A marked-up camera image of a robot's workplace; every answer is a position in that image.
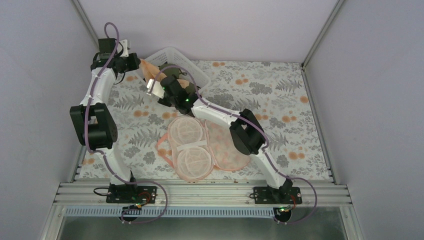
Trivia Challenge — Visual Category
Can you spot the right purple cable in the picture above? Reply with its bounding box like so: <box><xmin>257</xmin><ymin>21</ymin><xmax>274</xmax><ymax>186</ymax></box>
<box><xmin>150</xmin><ymin>64</ymin><xmax>319</xmax><ymax>226</ymax></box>

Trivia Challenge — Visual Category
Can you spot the peach orange bra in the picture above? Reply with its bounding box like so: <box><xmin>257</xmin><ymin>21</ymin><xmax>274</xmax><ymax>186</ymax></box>
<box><xmin>139</xmin><ymin>59</ymin><xmax>167</xmax><ymax>83</ymax></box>

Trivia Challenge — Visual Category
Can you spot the aluminium rail frame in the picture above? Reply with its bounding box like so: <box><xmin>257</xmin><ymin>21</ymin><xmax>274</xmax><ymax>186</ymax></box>
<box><xmin>53</xmin><ymin>178</ymin><xmax>353</xmax><ymax>207</ymax></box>

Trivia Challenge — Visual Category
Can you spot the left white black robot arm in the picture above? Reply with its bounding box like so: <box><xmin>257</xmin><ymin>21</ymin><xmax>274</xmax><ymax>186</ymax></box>
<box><xmin>69</xmin><ymin>38</ymin><xmax>141</xmax><ymax>203</ymax></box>

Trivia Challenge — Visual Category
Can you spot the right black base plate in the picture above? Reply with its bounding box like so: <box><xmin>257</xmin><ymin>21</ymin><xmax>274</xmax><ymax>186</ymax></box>
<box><xmin>249</xmin><ymin>186</ymin><xmax>303</xmax><ymax>205</ymax></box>

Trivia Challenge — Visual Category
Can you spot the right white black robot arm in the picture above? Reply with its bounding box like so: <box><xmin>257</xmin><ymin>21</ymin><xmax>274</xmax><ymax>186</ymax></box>
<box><xmin>147</xmin><ymin>76</ymin><xmax>293</xmax><ymax>204</ymax></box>

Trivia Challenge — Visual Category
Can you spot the white plastic basket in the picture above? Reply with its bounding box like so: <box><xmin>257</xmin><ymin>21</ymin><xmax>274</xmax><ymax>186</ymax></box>
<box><xmin>145</xmin><ymin>47</ymin><xmax>211</xmax><ymax>91</ymax></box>

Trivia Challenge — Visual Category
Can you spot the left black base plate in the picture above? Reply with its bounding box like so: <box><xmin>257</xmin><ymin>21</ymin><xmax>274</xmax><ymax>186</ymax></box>
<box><xmin>105</xmin><ymin>184</ymin><xmax>157</xmax><ymax>205</ymax></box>

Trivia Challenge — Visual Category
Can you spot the peach floral mesh laundry bag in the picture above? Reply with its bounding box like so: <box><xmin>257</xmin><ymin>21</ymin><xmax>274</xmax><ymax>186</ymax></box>
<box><xmin>155</xmin><ymin>116</ymin><xmax>251</xmax><ymax>182</ymax></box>

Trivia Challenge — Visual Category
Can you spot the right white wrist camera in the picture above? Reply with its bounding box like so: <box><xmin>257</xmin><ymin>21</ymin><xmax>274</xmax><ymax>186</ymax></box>
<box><xmin>146</xmin><ymin>79</ymin><xmax>165</xmax><ymax>99</ymax></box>

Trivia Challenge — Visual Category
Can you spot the floral patterned table mat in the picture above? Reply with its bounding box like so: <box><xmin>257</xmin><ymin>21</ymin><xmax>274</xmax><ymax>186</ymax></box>
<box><xmin>79</xmin><ymin>58</ymin><xmax>332</xmax><ymax>182</ymax></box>

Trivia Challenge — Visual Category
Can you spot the white slotted cable duct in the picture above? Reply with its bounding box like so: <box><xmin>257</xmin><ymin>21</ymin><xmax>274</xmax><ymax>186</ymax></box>
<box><xmin>63</xmin><ymin>206</ymin><xmax>275</xmax><ymax>219</ymax></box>

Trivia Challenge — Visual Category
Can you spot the green bra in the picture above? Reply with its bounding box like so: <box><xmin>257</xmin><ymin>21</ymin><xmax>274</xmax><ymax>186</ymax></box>
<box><xmin>162</xmin><ymin>67</ymin><xmax>196</xmax><ymax>94</ymax></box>

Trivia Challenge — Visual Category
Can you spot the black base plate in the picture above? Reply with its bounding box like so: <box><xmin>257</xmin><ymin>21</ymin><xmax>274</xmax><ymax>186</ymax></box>
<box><xmin>105</xmin><ymin>184</ymin><xmax>157</xmax><ymax>205</ymax></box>
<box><xmin>249</xmin><ymin>186</ymin><xmax>303</xmax><ymax>205</ymax></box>

